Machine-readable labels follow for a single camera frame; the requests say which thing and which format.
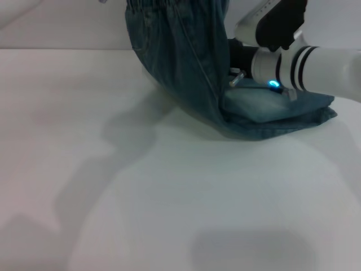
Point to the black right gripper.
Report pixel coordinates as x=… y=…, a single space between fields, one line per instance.
x=241 y=56

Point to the blue denim shorts with print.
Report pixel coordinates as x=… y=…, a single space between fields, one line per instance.
x=175 y=56

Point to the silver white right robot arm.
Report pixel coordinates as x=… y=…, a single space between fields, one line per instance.
x=324 y=67

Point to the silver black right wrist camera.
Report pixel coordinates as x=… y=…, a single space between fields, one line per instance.
x=282 y=25

